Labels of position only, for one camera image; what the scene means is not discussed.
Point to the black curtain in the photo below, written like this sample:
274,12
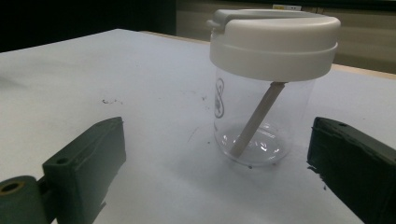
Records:
77,18

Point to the beige stick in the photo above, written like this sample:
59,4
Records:
257,119

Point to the white table mat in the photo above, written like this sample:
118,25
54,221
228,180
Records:
149,93

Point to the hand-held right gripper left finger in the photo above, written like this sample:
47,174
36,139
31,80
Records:
84,161

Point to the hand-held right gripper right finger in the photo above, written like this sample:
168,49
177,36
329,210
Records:
358,165

